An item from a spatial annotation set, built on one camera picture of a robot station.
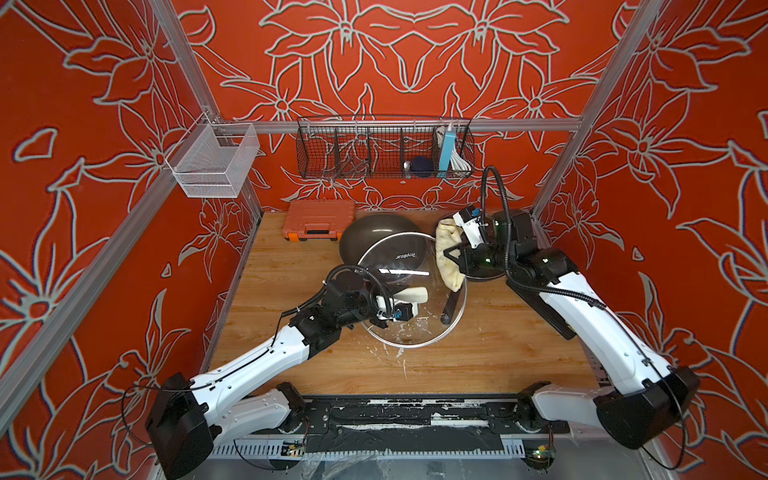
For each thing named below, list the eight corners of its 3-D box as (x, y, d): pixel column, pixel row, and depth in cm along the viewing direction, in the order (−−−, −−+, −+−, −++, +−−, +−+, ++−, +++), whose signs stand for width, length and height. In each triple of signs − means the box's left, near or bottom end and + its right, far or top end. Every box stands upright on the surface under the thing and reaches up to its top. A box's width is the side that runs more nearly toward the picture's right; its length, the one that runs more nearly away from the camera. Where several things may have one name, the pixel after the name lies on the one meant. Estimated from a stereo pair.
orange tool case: (283, 243, 112) (279, 234, 108) (292, 208, 124) (289, 199, 120) (351, 243, 112) (350, 234, 108) (354, 208, 124) (353, 199, 120)
